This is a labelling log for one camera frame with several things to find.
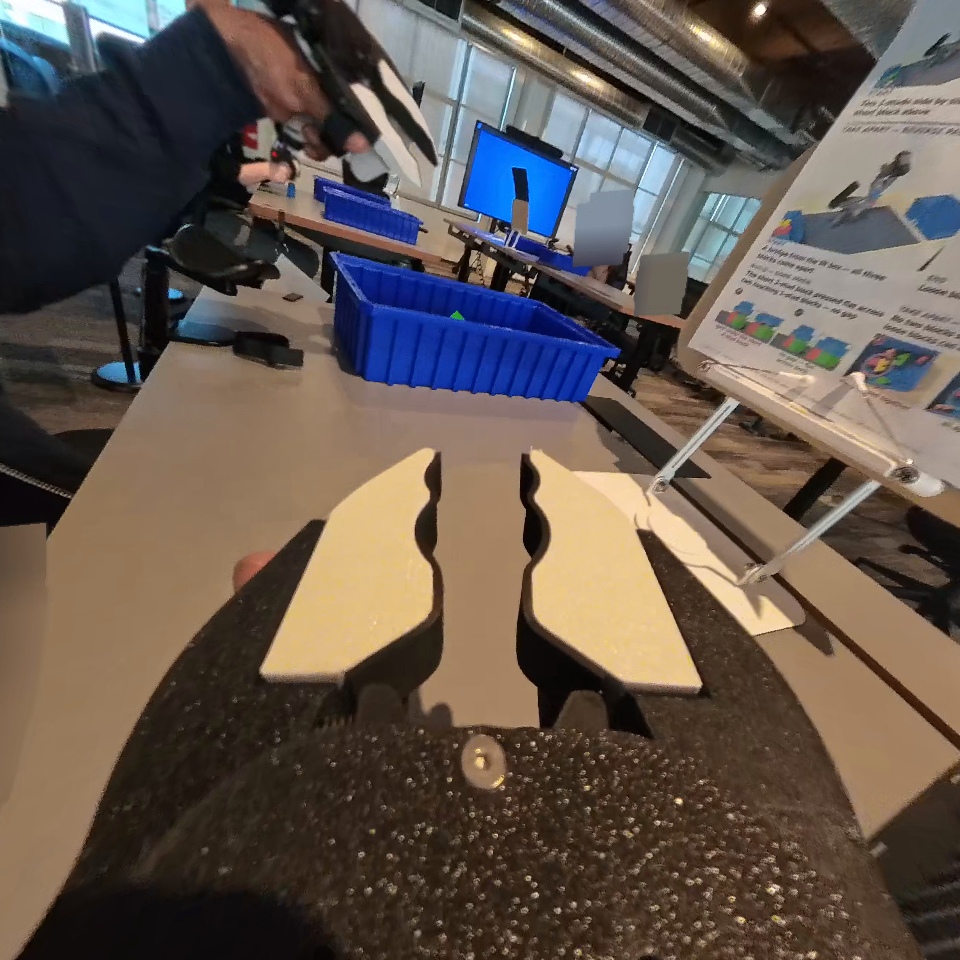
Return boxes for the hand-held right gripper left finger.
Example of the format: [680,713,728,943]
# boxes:
[258,447,447,695]

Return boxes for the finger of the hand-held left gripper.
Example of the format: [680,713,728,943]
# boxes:
[366,58,441,169]
[339,84,424,186]

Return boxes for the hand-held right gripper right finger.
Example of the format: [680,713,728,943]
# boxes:
[517,447,705,695]

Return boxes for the blue ribbed plastic bin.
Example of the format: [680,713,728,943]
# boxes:
[312,175,393,207]
[330,252,622,405]
[322,191,423,246]

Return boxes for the person's left forearm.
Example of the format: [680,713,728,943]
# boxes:
[0,7,271,316]

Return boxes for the person's left hand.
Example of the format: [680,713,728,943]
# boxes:
[195,0,335,123]

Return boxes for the person's right hand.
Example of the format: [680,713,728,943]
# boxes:
[232,551,280,594]

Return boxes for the computer monitor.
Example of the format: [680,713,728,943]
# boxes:
[459,120,580,237]

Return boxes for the wooden office desk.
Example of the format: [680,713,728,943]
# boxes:
[247,180,451,301]
[442,217,691,376]

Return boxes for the black office chair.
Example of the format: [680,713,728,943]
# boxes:
[855,506,960,639]
[138,202,322,348]

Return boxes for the black plastic holder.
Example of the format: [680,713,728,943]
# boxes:
[232,330,305,370]

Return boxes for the black pole stand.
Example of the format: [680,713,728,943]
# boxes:
[91,281,145,393]

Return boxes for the instruction poster board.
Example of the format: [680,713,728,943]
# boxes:
[684,0,960,496]

